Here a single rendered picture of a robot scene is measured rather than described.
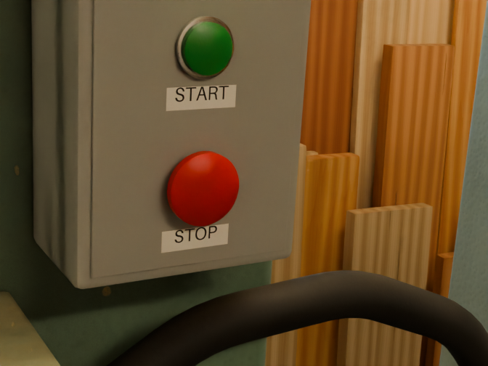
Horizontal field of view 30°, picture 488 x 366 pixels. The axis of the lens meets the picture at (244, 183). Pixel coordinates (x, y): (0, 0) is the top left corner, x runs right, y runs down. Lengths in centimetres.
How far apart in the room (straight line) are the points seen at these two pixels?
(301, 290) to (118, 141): 14
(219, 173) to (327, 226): 149
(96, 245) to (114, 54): 7
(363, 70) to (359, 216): 33
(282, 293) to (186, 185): 10
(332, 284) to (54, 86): 17
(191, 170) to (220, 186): 1
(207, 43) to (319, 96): 158
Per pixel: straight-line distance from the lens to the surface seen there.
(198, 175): 35
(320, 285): 44
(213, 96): 36
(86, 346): 44
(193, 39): 34
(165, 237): 37
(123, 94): 34
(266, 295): 43
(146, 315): 45
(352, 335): 188
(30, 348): 37
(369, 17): 194
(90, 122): 34
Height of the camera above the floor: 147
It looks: 17 degrees down
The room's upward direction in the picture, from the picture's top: 3 degrees clockwise
